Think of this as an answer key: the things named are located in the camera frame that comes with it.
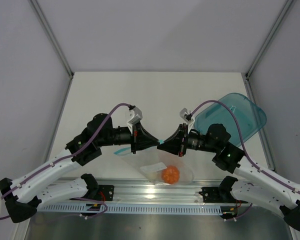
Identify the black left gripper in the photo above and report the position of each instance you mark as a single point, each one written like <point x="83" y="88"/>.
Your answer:
<point x="141" y="139"/>

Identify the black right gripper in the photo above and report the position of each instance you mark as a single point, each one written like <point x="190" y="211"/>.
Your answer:
<point x="174" y="144"/>

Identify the clear zip top bag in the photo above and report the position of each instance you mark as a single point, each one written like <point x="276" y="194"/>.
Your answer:
<point x="153" y="160"/>

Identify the orange toy pumpkin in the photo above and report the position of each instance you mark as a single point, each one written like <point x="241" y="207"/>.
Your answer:
<point x="170" y="175"/>

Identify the cream toy egg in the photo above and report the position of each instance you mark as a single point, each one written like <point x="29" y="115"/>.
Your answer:
<point x="154" y="176"/>

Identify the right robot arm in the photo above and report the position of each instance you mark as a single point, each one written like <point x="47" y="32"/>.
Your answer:
<point x="248" y="182"/>

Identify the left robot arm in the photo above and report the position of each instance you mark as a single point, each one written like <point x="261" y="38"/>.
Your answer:
<point x="25" y="195"/>

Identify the teal plastic tray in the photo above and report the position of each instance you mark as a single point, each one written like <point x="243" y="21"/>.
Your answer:
<point x="250" y="117"/>

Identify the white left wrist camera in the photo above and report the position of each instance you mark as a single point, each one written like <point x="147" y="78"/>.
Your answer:
<point x="133" y="116"/>

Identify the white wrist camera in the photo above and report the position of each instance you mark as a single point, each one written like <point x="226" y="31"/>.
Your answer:
<point x="188" y="118"/>
<point x="133" y="116"/>

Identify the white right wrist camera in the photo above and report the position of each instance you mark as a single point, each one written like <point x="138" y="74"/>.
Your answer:
<point x="188" y="118"/>

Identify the aluminium mounting rail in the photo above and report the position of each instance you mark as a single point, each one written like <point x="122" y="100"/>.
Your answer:
<point x="140" y="191"/>

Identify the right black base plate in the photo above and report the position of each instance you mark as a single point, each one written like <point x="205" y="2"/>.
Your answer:
<point x="217" y="195"/>

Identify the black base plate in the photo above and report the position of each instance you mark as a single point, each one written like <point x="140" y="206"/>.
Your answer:
<point x="105" y="193"/>
<point x="217" y="195"/>

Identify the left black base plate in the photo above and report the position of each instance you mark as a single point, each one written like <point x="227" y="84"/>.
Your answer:
<point x="105" y="193"/>

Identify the right aluminium frame post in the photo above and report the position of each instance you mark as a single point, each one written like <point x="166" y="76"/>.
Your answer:
<point x="275" y="28"/>

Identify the aluminium frame post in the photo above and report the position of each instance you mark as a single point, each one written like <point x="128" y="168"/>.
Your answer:
<point x="275" y="28"/>
<point x="46" y="27"/>

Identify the white slotted cable duct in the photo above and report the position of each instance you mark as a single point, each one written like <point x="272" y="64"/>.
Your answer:
<point x="124" y="208"/>

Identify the left aluminium frame post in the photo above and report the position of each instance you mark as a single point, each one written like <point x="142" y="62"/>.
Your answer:
<point x="46" y="27"/>

